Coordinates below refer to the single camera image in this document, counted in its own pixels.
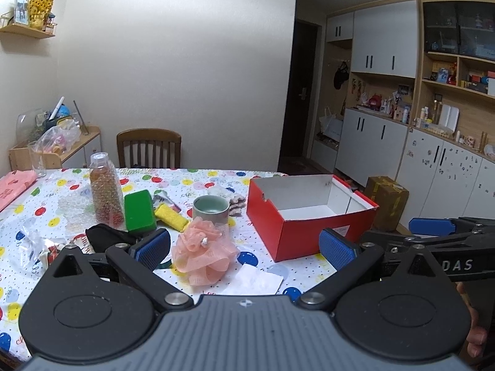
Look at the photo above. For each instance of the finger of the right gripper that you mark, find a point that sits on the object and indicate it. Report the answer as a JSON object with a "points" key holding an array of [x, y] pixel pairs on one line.
{"points": [[450, 226], [477, 239]]}

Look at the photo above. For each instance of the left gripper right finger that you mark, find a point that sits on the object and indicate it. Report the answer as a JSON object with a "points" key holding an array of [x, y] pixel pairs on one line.
{"points": [[353, 263]]}

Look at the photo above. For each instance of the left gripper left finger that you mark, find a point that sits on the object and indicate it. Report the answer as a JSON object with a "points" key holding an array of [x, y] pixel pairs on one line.
{"points": [[135, 266]]}

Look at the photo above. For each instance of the black cloth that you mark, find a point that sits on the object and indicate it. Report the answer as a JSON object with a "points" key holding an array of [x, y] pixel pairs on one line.
{"points": [[102, 237]]}

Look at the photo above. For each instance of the green sponge block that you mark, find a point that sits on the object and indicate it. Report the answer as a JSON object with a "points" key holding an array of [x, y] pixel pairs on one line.
{"points": [[139, 213]]}

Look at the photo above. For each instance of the pink mesh bath pouf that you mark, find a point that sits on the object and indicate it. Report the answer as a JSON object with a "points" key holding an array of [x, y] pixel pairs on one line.
{"points": [[203, 252]]}

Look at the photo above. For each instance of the clear bubble wrap sheet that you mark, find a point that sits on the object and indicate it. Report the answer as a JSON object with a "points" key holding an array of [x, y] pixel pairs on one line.
{"points": [[78, 211]]}

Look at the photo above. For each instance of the person's right hand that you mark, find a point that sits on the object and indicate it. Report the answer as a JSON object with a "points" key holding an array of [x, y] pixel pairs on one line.
{"points": [[477, 335]]}

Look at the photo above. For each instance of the brown cardboard box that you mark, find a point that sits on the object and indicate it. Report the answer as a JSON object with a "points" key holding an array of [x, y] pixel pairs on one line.
{"points": [[391, 199]]}

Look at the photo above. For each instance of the yellow sponge cloth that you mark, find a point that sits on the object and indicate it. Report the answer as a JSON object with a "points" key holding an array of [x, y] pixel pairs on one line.
{"points": [[171, 218]]}

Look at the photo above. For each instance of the silver snack wrapper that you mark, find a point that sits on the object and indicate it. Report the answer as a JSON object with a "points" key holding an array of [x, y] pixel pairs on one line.
{"points": [[161, 197]]}

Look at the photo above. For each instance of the plastic tea bottle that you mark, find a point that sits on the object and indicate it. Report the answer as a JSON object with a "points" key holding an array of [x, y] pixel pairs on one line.
{"points": [[107, 195]]}

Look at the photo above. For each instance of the red cardboard shoe box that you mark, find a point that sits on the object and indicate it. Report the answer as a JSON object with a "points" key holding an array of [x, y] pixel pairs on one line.
{"points": [[290, 212]]}

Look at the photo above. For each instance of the colourful balloon tablecloth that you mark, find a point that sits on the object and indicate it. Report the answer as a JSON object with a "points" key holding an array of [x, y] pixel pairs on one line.
{"points": [[40, 203]]}

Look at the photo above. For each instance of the pale green ceramic mug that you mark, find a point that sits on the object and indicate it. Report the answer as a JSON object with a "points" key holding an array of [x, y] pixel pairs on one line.
{"points": [[211, 208]]}

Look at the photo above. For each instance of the white paper napkin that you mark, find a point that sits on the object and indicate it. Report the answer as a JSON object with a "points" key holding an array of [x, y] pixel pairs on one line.
{"points": [[251, 281]]}

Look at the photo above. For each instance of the white plastic bag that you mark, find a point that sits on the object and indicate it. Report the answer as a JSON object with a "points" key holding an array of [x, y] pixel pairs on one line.
{"points": [[330, 125]]}

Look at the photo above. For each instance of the brown wooden chair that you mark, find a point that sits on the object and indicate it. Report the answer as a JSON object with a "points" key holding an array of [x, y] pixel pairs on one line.
{"points": [[149, 148]]}

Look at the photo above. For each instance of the dark entrance door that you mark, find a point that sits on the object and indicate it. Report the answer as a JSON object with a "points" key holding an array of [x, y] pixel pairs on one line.
{"points": [[297, 108]]}

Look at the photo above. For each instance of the clear drinking glass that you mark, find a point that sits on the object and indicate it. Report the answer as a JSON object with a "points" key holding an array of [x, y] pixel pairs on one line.
{"points": [[36, 156]]}

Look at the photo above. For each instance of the clear plastic bag with snacks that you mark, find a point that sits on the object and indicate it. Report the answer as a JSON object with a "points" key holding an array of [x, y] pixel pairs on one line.
{"points": [[60, 138]]}

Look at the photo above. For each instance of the pink patterned cloth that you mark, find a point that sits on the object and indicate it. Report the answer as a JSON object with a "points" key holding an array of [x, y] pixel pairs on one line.
{"points": [[14, 184]]}

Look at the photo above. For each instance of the wooden side cabinet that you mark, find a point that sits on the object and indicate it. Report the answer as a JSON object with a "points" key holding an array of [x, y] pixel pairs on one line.
{"points": [[78, 157]]}

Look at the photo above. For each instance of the golden ornament figurine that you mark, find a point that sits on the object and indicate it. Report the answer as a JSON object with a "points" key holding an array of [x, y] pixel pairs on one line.
{"points": [[38, 12]]}

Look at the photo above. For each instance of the white wall cabinet unit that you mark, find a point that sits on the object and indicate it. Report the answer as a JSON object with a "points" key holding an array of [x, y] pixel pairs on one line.
{"points": [[413, 83]]}

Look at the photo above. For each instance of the wooden wall shelf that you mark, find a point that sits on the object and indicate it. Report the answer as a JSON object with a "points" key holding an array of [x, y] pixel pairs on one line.
{"points": [[24, 30]]}

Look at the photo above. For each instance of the small photo frame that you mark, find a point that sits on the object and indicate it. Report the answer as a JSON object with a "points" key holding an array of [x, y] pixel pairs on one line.
{"points": [[21, 12]]}

